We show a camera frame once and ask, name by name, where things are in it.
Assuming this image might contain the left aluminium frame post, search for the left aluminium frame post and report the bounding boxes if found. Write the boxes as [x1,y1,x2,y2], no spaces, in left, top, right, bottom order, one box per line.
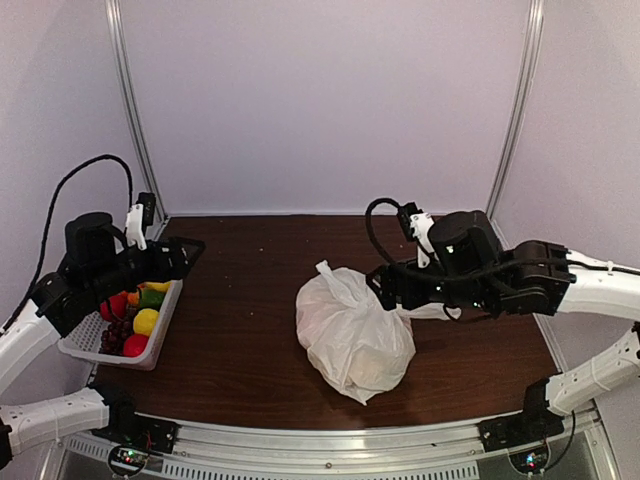
[104,0,168,222]

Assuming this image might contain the white plastic bag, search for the white plastic bag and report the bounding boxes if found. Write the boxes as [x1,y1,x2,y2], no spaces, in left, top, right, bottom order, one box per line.
[296,260,416,405]

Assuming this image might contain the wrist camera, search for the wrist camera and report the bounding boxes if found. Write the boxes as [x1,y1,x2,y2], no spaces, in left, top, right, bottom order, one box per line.
[125,192,156,251]
[397,202,435,269]

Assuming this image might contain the white perforated plastic basket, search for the white perforated plastic basket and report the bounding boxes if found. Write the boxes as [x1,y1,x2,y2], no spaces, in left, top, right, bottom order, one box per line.
[58,280,183,371]

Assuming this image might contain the front aluminium rail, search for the front aluminium rail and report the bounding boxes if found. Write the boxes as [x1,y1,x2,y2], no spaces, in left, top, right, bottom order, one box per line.
[52,392,601,480]

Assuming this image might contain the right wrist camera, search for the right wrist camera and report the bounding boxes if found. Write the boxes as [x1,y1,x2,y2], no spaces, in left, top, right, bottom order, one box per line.
[397,202,435,269]

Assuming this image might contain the yellow fruit upper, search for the yellow fruit upper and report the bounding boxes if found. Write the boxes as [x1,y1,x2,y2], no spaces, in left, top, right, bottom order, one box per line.
[144,281,171,294]

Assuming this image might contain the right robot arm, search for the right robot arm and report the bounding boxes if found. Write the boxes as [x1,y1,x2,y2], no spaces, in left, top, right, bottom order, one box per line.
[365,203,639,451]

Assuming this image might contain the circuit board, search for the circuit board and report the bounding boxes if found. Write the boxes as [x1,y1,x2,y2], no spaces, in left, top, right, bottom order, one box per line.
[509,446,550,476]
[107,445,150,476]

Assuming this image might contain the yellow fruit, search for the yellow fruit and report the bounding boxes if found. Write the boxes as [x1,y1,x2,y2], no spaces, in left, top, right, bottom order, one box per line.
[144,281,171,294]
[133,308,159,337]

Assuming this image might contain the red fruit lower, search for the red fruit lower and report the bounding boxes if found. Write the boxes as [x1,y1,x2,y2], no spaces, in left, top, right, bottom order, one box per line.
[122,334,149,358]

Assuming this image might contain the green pepper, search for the green pepper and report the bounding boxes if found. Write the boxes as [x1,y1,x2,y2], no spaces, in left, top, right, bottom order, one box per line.
[138,289,165,311]

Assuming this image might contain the left circuit board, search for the left circuit board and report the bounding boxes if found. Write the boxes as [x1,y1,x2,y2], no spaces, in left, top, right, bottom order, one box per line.
[107,445,150,476]

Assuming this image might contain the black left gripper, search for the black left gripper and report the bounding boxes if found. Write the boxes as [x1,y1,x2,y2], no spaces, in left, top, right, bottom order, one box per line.
[86,234,205,301]

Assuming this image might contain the red fruit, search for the red fruit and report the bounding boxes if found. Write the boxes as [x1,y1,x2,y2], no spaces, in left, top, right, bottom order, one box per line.
[122,334,149,358]
[99,294,128,322]

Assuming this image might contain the aluminium frame post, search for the aluminium frame post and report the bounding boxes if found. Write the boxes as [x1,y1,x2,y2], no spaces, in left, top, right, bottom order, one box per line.
[104,0,168,222]
[486,0,545,221]

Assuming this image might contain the right aluminium frame post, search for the right aluminium frame post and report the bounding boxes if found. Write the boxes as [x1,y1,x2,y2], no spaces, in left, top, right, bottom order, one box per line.
[486,0,545,221]

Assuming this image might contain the yellow fruit lower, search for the yellow fruit lower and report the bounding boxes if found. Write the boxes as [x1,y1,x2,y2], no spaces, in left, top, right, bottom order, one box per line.
[133,308,159,337]

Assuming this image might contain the orange fruit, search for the orange fruit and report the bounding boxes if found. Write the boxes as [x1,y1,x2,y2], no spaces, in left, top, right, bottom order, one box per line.
[127,289,142,306]

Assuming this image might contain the red fruit upper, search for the red fruit upper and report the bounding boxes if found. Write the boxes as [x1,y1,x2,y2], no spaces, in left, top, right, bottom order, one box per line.
[99,294,128,322]

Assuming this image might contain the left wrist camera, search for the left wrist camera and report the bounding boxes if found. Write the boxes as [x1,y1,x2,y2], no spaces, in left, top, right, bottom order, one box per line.
[125,192,156,251]

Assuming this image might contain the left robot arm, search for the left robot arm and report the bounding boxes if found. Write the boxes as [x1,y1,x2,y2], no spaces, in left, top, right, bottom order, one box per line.
[1,212,205,464]

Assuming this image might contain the dark purple grapes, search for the dark purple grapes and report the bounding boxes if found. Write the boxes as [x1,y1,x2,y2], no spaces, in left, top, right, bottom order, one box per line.
[99,307,137,356]

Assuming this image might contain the right circuit board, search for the right circuit board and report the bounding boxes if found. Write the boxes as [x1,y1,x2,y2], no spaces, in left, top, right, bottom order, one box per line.
[509,446,550,476]

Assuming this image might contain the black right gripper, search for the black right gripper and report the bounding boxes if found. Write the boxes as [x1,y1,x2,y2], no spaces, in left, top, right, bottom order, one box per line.
[365,257,498,314]

